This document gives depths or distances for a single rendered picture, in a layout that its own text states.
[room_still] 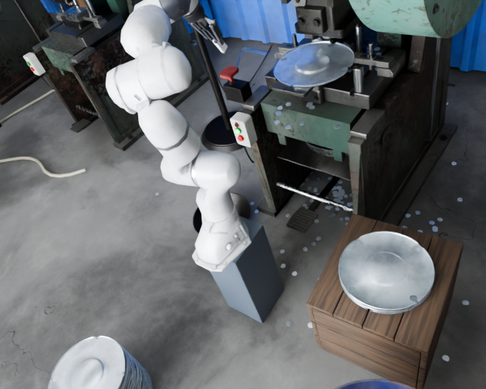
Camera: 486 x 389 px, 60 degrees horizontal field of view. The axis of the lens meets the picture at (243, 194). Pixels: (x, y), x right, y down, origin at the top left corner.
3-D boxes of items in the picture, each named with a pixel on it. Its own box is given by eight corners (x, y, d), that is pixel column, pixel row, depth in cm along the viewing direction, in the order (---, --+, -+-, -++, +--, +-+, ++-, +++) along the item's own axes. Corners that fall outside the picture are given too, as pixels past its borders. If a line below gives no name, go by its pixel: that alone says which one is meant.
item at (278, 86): (309, 125, 150) (304, 93, 141) (277, 116, 158) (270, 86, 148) (343, 86, 161) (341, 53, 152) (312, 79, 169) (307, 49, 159)
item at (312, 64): (328, 94, 138) (327, 92, 137) (258, 79, 154) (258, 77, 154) (369, 48, 151) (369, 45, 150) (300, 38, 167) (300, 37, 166)
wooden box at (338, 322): (421, 394, 142) (428, 353, 118) (317, 347, 162) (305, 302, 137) (452, 296, 162) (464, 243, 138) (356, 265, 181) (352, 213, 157)
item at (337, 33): (344, 45, 145) (342, 30, 141) (295, 39, 156) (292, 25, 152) (366, 22, 152) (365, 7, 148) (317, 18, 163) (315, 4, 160)
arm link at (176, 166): (181, 151, 107) (123, 148, 114) (218, 194, 128) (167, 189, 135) (194, 115, 111) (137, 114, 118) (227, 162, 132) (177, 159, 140)
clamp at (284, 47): (309, 64, 167) (305, 40, 159) (275, 59, 176) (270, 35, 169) (317, 56, 169) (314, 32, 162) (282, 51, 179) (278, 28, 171)
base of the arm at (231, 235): (225, 278, 139) (213, 254, 129) (183, 258, 149) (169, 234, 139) (261, 228, 149) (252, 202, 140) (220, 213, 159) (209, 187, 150)
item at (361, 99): (369, 110, 148) (369, 96, 144) (267, 88, 173) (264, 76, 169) (406, 64, 162) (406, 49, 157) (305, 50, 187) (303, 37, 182)
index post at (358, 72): (361, 93, 146) (359, 68, 140) (353, 91, 148) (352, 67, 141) (365, 88, 148) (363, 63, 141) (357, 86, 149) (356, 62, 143)
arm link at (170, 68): (93, 38, 94) (159, 16, 90) (119, 15, 108) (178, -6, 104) (133, 113, 105) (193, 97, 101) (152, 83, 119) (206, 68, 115)
